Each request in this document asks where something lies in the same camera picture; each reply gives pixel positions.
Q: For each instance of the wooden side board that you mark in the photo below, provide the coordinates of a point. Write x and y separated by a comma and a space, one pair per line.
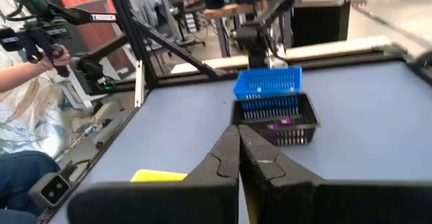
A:
320, 51

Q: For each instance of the black table clamp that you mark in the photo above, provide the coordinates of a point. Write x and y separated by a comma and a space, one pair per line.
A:
422, 62

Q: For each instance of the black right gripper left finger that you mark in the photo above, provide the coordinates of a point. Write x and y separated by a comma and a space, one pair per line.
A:
168, 203

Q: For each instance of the black cabinet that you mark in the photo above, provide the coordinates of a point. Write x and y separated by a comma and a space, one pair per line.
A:
320, 25

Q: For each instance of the black diagonal rig brace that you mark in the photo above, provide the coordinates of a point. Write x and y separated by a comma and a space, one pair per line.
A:
179, 52

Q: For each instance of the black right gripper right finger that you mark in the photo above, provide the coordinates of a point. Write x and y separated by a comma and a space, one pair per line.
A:
320, 203

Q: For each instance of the person's hand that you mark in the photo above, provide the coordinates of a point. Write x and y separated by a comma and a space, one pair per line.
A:
59, 58

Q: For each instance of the wooden background desk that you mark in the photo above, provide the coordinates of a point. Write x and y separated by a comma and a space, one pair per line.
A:
219, 13

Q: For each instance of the purple witch hat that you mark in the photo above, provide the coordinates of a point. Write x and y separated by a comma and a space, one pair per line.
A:
274, 126

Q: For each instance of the grey office chair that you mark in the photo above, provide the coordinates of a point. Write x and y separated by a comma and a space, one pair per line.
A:
148, 1

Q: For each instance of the black rig post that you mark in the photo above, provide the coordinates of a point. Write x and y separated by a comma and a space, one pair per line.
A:
131, 31

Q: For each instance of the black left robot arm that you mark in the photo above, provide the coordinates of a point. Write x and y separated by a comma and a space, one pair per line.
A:
256, 42

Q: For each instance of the person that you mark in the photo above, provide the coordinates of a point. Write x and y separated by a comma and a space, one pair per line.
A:
27, 122

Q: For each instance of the aluminium extrusion bar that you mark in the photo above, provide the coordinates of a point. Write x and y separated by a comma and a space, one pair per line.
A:
139, 85

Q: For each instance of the black plastic basket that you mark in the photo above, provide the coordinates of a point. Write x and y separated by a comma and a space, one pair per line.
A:
235, 114

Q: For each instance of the yellow plastic basket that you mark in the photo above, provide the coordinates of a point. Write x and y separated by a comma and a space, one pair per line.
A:
155, 176

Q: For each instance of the person's forearm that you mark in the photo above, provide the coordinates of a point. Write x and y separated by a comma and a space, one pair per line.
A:
20, 75

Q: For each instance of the grey camera box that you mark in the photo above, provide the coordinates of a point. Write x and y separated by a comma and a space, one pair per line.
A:
54, 190

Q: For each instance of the blue plastic basket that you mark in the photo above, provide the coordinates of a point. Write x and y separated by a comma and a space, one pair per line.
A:
266, 82

